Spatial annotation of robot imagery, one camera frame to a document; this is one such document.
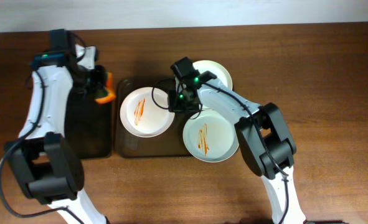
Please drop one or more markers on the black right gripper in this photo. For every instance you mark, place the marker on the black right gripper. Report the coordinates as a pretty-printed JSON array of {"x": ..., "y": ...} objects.
[{"x": 182, "y": 106}]

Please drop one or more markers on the green and orange sponge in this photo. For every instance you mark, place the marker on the green and orange sponge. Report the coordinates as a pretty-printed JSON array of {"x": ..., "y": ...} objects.
[{"x": 106, "y": 94}]

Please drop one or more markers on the black rectangular tray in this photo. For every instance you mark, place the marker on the black rectangular tray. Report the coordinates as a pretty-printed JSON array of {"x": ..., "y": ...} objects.
[{"x": 88, "y": 124}]

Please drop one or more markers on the white plate with ketchup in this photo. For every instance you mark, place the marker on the white plate with ketchup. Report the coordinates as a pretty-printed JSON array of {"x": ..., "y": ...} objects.
[{"x": 142, "y": 113}]

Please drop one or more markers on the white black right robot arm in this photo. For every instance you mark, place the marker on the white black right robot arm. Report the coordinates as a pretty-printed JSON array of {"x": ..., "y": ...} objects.
[{"x": 264, "y": 138}]

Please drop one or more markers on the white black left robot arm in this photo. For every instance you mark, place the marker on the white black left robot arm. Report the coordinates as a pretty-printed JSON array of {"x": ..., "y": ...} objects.
[{"x": 44, "y": 165}]

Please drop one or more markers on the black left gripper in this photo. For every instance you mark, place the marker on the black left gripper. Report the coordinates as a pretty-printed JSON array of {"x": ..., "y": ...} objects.
[{"x": 97, "y": 83}]

